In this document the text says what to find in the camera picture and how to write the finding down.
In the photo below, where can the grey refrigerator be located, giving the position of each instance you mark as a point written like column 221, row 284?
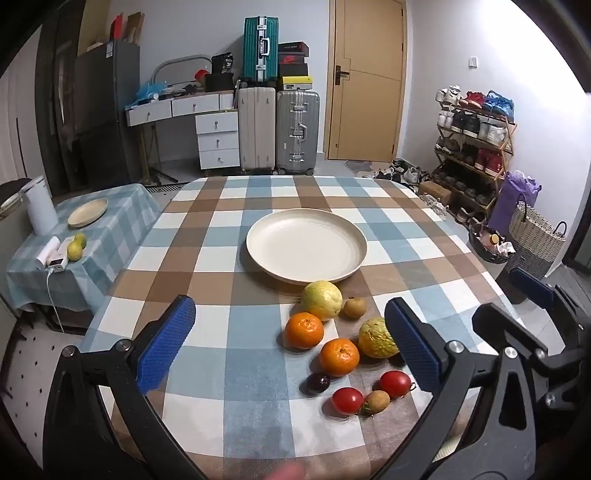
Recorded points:
column 108, row 110

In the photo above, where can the black storage box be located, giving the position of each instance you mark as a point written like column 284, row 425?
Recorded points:
column 220, row 82

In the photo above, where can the grey door mat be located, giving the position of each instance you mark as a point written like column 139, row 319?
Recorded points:
column 360, row 166

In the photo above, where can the orange mandarin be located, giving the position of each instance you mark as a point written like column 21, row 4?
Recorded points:
column 339, row 356
column 304, row 330

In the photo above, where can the bumpy yellow-green citrus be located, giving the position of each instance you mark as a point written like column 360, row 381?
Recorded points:
column 376, row 338

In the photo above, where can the wooden shoe rack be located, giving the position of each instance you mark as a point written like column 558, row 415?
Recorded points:
column 505, row 152

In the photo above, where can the woven basket bag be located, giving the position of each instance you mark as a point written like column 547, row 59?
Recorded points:
column 535, row 240

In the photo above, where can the green-yellow lemon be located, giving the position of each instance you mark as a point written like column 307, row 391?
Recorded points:
column 81, row 238

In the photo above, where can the white drawer cabinet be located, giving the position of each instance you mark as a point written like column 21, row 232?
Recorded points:
column 217, row 141

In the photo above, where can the small dark brown fruit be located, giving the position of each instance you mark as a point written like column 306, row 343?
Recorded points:
column 376, row 401

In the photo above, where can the grey arched frame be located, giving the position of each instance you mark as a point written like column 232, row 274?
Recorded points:
column 180, row 59

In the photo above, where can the red cap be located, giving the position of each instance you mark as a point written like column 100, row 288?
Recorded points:
column 201, row 74

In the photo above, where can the small wooden plate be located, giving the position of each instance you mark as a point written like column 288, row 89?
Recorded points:
column 87, row 212

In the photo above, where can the white power bank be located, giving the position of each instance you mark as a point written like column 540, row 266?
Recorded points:
column 59, row 262

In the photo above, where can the rows of racked shoes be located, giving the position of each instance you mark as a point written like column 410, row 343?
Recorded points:
column 471, row 122

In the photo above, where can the brown kiwi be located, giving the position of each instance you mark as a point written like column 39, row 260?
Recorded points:
column 354, row 307

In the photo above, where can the silver suitcase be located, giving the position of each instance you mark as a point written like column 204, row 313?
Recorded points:
column 298, row 131

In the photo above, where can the black shoebox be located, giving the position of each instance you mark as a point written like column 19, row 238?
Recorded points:
column 294, row 69
column 293, row 47

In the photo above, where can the cream suitcase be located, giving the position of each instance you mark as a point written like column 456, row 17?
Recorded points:
column 256, row 129

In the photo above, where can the teal checked side tablecloth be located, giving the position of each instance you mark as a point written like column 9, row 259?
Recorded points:
column 115, row 217

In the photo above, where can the teal suitcase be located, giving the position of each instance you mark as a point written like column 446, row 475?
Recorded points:
column 261, row 48

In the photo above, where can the brown cardboard sheet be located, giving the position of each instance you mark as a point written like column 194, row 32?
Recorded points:
column 135, row 27

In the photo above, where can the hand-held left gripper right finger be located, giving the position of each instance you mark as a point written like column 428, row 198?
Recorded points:
column 413, row 344

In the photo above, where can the cardboard box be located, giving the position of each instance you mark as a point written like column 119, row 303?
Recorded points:
column 434, row 191

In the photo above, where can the red shoebox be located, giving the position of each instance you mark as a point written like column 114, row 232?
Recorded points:
column 292, row 58

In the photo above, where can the red flat box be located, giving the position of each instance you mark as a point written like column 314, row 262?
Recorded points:
column 117, row 26

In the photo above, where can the red tomato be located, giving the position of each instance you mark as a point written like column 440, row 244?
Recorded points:
column 395, row 384
column 347, row 400

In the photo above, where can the black basket with bottles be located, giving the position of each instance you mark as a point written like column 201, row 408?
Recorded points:
column 491, row 247

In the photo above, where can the blue plastic bag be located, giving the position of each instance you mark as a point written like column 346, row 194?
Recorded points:
column 150, row 92

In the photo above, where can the wooden door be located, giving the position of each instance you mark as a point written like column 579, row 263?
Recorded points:
column 364, row 78

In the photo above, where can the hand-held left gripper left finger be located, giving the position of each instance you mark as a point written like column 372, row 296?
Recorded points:
column 164, row 341

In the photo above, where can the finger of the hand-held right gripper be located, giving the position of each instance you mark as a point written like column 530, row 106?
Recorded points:
column 503, row 325
column 531, row 286

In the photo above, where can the purple gift bag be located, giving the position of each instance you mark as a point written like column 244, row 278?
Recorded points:
column 510, row 198

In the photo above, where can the black bag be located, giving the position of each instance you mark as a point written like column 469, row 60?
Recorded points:
column 223, row 63

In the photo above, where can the dark purple plum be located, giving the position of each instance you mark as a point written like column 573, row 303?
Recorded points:
column 318, row 383

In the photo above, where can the large yellow-green citrus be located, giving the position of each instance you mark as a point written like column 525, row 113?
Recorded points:
column 322, row 300

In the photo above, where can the yellow white shoebox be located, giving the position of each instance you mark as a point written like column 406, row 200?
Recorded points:
column 298, row 83

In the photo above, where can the scattered pairs of shoes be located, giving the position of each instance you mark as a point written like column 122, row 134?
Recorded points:
column 399, row 173

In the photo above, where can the large cream plate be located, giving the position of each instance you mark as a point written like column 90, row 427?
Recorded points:
column 304, row 244

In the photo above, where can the white desk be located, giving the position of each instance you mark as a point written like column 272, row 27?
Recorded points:
column 175, row 107

